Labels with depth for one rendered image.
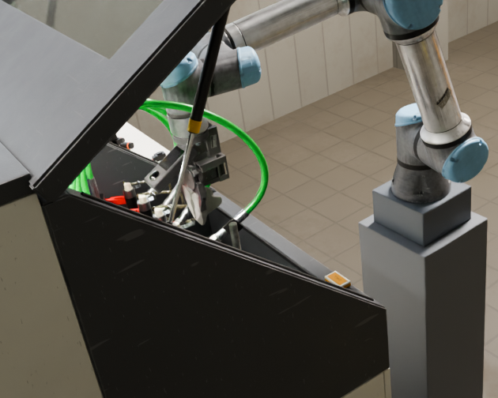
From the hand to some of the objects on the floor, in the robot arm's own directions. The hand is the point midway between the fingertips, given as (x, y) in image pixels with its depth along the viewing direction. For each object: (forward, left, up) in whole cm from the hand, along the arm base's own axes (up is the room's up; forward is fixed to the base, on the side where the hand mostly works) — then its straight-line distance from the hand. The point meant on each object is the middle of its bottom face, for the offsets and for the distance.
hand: (198, 220), depth 157 cm
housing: (+48, -40, -111) cm, 127 cm away
